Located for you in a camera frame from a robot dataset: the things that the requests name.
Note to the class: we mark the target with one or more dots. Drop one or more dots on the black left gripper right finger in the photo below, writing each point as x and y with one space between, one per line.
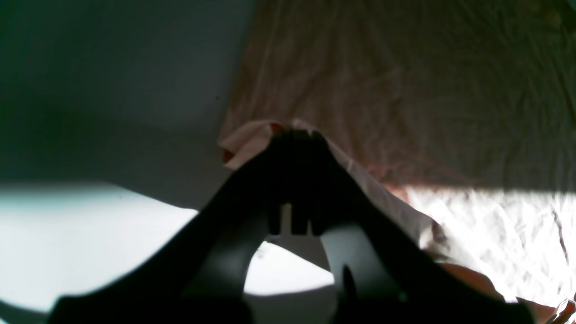
382 277

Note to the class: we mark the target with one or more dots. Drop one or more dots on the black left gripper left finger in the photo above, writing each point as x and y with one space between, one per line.
199 275

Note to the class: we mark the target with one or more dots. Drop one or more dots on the salmon pink T-shirt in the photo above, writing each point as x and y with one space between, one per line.
462 112

